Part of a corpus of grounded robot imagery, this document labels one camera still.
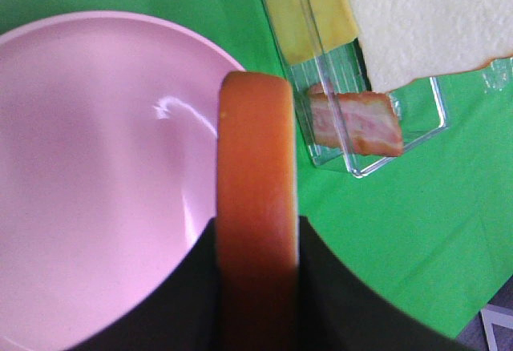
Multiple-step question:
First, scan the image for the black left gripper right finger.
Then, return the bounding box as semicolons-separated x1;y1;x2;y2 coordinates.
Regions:
298;216;468;351

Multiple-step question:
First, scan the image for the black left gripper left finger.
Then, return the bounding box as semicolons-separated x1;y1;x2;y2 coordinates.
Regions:
78;220;220;350

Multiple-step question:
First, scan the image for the toast bread slice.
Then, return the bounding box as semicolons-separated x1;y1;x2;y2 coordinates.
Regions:
350;0;512;92
215;71;299;350

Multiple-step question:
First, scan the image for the yellow cheese slice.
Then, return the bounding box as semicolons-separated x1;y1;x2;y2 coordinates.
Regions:
265;0;358;66

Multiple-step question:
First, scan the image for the green tablecloth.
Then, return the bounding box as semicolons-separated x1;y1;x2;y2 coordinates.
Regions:
1;0;512;337

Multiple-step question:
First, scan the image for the pink round plate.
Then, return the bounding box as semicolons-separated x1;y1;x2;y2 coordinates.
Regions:
1;11;240;350

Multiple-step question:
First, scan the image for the clear plastic right container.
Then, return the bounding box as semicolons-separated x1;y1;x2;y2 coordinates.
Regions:
262;0;447;178

